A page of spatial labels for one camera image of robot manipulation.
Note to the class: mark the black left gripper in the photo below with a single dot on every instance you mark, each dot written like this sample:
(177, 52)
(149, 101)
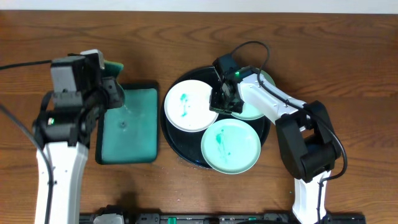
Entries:
(112, 92)

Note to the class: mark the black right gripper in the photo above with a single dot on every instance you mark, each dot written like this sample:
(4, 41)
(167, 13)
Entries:
(222, 102)

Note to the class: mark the green yellow sponge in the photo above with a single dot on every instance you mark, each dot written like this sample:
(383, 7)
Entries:
(112, 69)

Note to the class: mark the green plate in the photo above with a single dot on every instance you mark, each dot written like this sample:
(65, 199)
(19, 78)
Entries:
(230, 146)
(249, 112)

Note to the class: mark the white plate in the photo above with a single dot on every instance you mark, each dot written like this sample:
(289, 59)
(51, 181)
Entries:
(187, 106)

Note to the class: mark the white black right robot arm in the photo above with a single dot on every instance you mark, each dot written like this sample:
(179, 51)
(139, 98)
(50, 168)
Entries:
(308, 145)

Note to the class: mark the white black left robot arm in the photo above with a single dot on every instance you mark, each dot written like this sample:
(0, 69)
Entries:
(66, 119)

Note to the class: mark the rectangular black water tray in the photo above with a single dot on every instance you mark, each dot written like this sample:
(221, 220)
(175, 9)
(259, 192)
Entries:
(130, 134)

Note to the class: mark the round black tray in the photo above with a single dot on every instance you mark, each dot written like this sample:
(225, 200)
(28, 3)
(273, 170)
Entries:
(188, 145)

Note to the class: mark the green plate front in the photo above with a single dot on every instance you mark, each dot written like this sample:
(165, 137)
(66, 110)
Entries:
(230, 146)

